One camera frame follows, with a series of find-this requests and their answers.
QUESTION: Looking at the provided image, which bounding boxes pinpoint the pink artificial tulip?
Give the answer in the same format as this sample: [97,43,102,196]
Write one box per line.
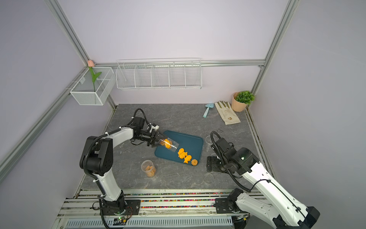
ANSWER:
[87,60,102,92]

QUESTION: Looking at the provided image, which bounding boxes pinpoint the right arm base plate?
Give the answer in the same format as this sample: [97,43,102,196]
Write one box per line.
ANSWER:
[213,198,243,214]

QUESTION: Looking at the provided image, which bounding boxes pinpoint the beige gardening glove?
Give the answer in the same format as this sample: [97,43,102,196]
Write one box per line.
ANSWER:
[214,101,241,125]

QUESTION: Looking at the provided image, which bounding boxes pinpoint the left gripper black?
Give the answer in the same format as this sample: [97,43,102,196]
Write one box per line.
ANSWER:
[135,129,167,148]

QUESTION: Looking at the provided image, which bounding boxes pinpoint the white mesh wall basket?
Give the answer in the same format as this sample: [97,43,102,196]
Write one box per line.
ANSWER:
[70,67,116,106]

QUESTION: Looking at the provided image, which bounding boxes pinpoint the round brown cookie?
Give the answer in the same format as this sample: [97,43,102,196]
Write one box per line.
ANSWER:
[191,159,198,166]

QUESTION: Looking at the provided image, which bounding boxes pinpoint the white vented cable duct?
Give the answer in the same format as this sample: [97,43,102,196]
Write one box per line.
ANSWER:
[64,216,234,229]

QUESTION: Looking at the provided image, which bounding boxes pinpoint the light blue garden trowel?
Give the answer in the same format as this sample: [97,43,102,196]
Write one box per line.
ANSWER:
[203,103,214,118]

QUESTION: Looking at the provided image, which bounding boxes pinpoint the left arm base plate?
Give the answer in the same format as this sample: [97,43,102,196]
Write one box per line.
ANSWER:
[101,199,141,216]

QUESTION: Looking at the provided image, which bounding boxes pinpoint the potted green plant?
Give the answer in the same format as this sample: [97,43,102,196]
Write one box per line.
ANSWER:
[231,91,255,112]

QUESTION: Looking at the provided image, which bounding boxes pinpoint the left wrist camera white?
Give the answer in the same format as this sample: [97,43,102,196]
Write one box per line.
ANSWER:
[151,124,159,131]

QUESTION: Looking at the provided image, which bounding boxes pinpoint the clear jar with cookies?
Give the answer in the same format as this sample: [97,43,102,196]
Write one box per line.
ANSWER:
[205,135,213,146]

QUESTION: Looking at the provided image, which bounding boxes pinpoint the orange cookie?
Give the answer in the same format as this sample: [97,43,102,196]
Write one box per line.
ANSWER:
[179,152,188,159]
[184,155,192,164]
[178,148,185,156]

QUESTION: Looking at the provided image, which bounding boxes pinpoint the teal plastic tray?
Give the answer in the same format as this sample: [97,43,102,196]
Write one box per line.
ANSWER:
[154,130,204,166]

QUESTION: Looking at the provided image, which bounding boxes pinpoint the white wire wall shelf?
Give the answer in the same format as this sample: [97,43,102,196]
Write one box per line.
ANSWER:
[116,58,203,90]

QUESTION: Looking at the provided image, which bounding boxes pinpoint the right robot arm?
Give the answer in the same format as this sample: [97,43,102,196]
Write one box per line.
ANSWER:
[210,131,320,229]

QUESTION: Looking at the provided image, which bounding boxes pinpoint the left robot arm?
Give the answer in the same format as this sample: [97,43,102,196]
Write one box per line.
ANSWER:
[80,108,165,215]

